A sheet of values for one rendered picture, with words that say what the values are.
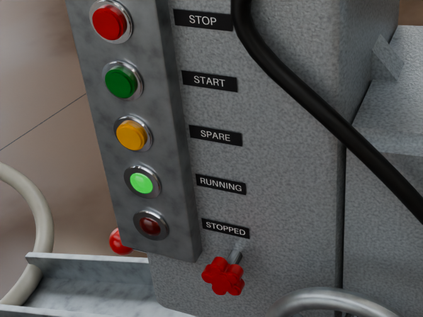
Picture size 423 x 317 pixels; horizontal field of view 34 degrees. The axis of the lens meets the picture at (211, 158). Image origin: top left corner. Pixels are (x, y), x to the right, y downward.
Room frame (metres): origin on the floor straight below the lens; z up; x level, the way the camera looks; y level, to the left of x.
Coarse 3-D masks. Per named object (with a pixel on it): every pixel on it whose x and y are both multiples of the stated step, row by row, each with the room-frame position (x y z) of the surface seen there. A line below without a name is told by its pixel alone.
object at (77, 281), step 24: (48, 264) 0.79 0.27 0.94; (72, 264) 0.77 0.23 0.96; (96, 264) 0.74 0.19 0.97; (120, 264) 0.72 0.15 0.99; (144, 264) 0.71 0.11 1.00; (48, 288) 0.76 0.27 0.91; (72, 288) 0.75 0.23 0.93; (96, 288) 0.73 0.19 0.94; (120, 288) 0.72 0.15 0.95; (144, 288) 0.70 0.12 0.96; (0, 312) 0.69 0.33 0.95; (24, 312) 0.67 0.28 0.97; (48, 312) 0.66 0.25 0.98; (72, 312) 0.64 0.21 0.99; (96, 312) 0.68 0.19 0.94; (120, 312) 0.66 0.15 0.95; (144, 312) 0.65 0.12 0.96; (168, 312) 0.64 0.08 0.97
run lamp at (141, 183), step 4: (132, 176) 0.48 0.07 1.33; (136, 176) 0.48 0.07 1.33; (140, 176) 0.48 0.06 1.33; (144, 176) 0.48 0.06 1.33; (132, 180) 0.48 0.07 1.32; (136, 180) 0.48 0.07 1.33; (140, 180) 0.47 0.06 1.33; (144, 180) 0.47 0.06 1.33; (148, 180) 0.47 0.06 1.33; (132, 184) 0.48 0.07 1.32; (136, 184) 0.48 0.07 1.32; (140, 184) 0.47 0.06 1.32; (144, 184) 0.47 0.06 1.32; (148, 184) 0.47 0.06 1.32; (136, 188) 0.48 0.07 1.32; (140, 188) 0.47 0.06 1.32; (144, 188) 0.47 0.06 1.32; (148, 188) 0.47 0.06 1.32; (152, 188) 0.47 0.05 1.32; (144, 192) 0.48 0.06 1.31; (148, 192) 0.48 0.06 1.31
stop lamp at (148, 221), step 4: (140, 220) 0.48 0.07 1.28; (144, 220) 0.48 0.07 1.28; (148, 220) 0.48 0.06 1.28; (152, 220) 0.48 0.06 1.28; (140, 224) 0.48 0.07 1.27; (144, 224) 0.48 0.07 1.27; (148, 224) 0.48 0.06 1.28; (152, 224) 0.47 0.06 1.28; (156, 224) 0.47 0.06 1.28; (144, 228) 0.48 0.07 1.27; (148, 228) 0.47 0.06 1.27; (152, 228) 0.47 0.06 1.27; (156, 228) 0.47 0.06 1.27; (160, 228) 0.47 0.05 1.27; (148, 232) 0.48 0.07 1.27; (152, 232) 0.47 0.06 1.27; (156, 232) 0.47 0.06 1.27; (160, 232) 0.47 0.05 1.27
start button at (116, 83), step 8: (112, 72) 0.48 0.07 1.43; (120, 72) 0.47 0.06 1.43; (128, 72) 0.47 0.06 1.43; (112, 80) 0.48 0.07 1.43; (120, 80) 0.47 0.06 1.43; (128, 80) 0.47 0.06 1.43; (112, 88) 0.48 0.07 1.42; (120, 88) 0.47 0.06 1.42; (128, 88) 0.47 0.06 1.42; (120, 96) 0.47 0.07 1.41; (128, 96) 0.47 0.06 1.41
